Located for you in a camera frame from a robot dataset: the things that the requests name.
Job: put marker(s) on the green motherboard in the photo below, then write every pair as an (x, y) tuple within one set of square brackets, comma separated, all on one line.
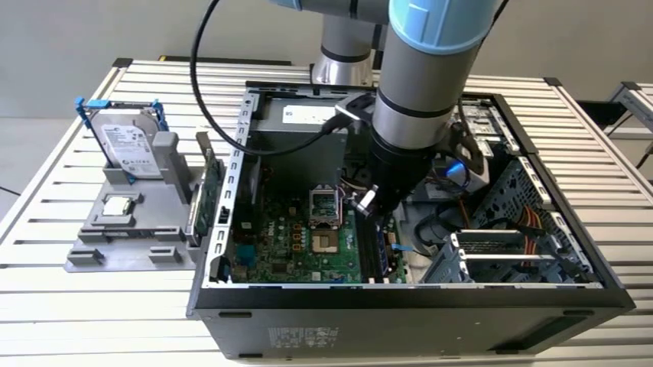
[(275, 248)]

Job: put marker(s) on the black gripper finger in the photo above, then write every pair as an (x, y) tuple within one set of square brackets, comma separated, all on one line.
[(366, 200)]

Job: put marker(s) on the CPU socket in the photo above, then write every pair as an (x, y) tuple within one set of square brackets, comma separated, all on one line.
[(326, 242)]

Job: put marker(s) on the grey parts rack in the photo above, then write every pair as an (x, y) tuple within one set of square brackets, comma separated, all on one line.
[(153, 208)]

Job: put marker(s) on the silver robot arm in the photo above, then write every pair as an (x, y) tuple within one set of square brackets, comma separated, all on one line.
[(418, 76)]

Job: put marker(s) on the silver CPU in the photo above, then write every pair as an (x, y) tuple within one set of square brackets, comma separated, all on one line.
[(117, 208)]

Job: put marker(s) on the small silver wrist camera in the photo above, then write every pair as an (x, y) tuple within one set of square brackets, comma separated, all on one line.
[(357, 109)]

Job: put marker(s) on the green graphics card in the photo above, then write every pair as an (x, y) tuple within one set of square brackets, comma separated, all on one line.
[(206, 206)]

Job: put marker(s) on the grey power supply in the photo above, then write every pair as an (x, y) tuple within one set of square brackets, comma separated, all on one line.
[(295, 164)]

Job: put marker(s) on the blue expansion slot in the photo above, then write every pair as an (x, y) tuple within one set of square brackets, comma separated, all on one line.
[(245, 256)]

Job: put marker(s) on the metal disk bay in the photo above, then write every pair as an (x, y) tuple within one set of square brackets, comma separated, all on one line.
[(444, 264)]

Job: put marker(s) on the silver camera with black bracket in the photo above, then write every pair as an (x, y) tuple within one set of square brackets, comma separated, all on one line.
[(480, 176)]

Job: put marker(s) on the black table corner cap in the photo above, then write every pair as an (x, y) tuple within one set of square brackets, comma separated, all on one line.
[(552, 81), (122, 63)]

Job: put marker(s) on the black PC case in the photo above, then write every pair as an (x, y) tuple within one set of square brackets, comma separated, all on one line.
[(357, 332)]

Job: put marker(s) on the slatted metal side table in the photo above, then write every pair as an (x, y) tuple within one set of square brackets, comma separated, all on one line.
[(629, 97)]

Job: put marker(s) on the hard disk in blue carrier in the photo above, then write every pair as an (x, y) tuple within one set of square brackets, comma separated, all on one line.
[(127, 145)]

